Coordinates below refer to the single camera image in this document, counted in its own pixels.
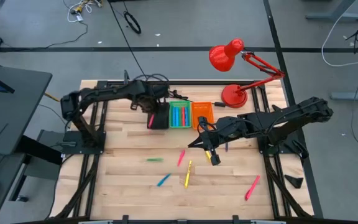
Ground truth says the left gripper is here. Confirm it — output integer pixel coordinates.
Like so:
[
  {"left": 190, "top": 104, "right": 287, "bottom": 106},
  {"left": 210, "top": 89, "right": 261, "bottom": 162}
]
[{"left": 138, "top": 93, "right": 164, "bottom": 119}]

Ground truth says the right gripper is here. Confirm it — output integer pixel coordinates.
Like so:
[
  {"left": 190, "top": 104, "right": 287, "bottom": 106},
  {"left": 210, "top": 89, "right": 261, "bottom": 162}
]
[{"left": 187, "top": 116, "right": 223, "bottom": 149}]

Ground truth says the teal marker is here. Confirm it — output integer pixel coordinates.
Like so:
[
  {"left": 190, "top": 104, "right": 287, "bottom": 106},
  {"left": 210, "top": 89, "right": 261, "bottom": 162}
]
[{"left": 156, "top": 172, "right": 172, "bottom": 187}]

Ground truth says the black plastic basket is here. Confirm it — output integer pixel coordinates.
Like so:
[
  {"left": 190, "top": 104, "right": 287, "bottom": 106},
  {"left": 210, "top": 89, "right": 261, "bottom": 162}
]
[{"left": 147, "top": 102, "right": 171, "bottom": 130}]

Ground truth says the green plastic basket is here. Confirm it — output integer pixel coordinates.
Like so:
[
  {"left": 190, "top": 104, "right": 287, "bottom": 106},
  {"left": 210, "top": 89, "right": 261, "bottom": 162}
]
[{"left": 168, "top": 100, "right": 193, "bottom": 129}]

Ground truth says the orange plastic basket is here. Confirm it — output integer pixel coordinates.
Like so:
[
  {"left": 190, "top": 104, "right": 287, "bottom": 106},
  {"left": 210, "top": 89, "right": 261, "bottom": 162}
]
[{"left": 191, "top": 101, "right": 214, "bottom": 130}]

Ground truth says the red desk lamp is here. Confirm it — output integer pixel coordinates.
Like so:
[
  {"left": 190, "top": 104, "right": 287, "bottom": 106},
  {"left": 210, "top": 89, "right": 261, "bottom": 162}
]
[{"left": 208, "top": 38, "right": 286, "bottom": 108}]

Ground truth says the dark grey desk top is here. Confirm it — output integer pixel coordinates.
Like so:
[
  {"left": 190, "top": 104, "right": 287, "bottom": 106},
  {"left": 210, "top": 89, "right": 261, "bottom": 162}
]
[{"left": 0, "top": 63, "right": 53, "bottom": 156}]

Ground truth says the black low desk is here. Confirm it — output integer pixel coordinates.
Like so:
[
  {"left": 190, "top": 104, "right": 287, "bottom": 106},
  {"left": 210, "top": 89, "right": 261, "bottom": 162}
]
[{"left": 0, "top": 134, "right": 64, "bottom": 224}]

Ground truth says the desk with grey legs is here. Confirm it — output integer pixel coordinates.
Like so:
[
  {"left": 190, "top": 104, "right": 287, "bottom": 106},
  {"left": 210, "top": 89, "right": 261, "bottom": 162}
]
[{"left": 305, "top": 0, "right": 358, "bottom": 22}]

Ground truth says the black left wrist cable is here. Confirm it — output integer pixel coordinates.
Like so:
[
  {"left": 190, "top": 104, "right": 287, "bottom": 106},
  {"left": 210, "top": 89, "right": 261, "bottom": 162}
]
[{"left": 133, "top": 73, "right": 180, "bottom": 100}]

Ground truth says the black lamp power cord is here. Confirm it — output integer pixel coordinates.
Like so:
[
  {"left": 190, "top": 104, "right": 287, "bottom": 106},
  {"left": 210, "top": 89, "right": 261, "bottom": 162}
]
[{"left": 168, "top": 89, "right": 227, "bottom": 108}]

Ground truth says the black aluminium rig frame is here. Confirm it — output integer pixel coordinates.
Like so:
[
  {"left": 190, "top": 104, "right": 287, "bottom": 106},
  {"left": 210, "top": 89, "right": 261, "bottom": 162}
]
[{"left": 50, "top": 79, "right": 315, "bottom": 224}]

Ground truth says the black cable coil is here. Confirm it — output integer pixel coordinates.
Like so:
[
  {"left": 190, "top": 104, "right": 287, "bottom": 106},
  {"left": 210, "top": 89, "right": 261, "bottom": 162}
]
[{"left": 123, "top": 10, "right": 142, "bottom": 35}]

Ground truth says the yellow floor cable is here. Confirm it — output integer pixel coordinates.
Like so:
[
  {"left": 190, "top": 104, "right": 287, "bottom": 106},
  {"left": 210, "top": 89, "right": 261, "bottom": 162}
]
[{"left": 44, "top": 91, "right": 62, "bottom": 103}]

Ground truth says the white cable bundle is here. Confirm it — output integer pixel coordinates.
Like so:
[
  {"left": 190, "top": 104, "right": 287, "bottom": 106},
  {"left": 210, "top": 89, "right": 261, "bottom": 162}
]
[{"left": 66, "top": 0, "right": 103, "bottom": 24}]

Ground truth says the white floor cable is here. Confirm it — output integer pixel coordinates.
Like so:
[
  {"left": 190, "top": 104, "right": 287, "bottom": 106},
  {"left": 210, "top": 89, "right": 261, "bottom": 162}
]
[{"left": 321, "top": 0, "right": 358, "bottom": 68}]

